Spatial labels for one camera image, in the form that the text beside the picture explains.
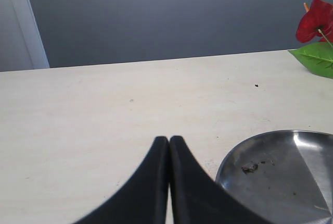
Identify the round stainless steel plate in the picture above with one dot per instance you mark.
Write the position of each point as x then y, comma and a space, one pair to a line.
284, 176

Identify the red artificial anthurium flower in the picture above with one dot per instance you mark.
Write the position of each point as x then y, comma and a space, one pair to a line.
314, 31

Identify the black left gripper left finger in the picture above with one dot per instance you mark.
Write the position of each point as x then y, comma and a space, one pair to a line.
144, 196

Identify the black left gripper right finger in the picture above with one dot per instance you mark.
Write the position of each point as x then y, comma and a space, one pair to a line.
196, 198

